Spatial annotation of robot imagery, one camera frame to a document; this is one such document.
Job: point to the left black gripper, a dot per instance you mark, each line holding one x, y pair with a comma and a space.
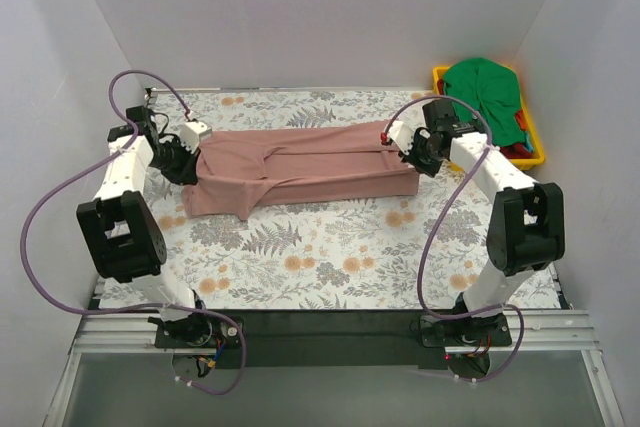
185, 170

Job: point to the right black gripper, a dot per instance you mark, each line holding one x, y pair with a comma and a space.
417, 156

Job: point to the pink t shirt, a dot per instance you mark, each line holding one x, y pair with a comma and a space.
240, 170

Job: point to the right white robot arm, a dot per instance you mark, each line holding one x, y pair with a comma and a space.
526, 230

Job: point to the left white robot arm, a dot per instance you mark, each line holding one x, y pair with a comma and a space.
124, 240

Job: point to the green t shirt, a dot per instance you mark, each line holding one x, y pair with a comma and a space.
493, 91

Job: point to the yellow plastic bin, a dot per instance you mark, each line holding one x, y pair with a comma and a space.
536, 155

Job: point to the floral patterned table mat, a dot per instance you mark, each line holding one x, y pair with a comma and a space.
395, 253

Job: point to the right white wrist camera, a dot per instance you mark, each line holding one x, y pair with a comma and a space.
399, 134

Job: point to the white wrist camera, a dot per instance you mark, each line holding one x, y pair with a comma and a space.
192, 133
399, 134

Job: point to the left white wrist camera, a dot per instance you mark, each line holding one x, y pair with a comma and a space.
192, 133

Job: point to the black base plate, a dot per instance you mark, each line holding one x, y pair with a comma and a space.
333, 338

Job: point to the aluminium mounting rail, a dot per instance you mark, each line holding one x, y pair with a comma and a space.
116, 376

